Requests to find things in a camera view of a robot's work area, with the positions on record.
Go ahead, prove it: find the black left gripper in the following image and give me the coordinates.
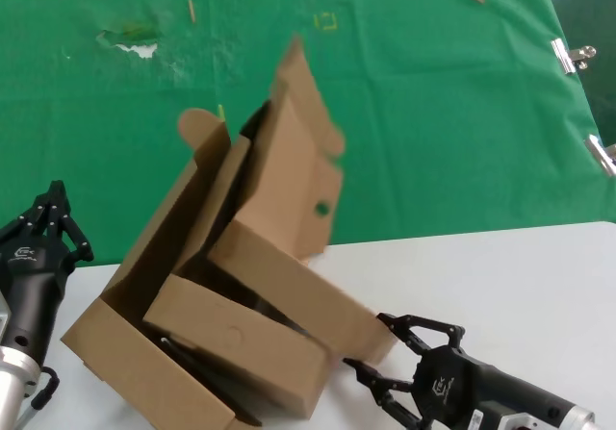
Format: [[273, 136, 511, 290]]
[[0, 179, 95, 360]]

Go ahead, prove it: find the large open cardboard box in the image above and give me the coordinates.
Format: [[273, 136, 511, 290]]
[[60, 107, 264, 430]]

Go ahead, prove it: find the cardboard box round hole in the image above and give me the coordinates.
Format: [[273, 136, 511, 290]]
[[206, 33, 400, 367]]

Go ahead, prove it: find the closed cardboard box embossed circle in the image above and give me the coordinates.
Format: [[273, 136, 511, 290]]
[[142, 134, 334, 420]]

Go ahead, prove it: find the green table cloth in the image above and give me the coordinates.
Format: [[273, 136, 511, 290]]
[[0, 0, 616, 271]]

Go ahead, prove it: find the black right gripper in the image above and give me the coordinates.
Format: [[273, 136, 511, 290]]
[[343, 311, 577, 430]]

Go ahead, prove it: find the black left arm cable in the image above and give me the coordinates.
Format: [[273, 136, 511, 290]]
[[16, 365, 62, 430]]

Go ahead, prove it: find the silver binder clip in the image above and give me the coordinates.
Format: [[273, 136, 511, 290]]
[[583, 135, 616, 177], [551, 38, 598, 76]]

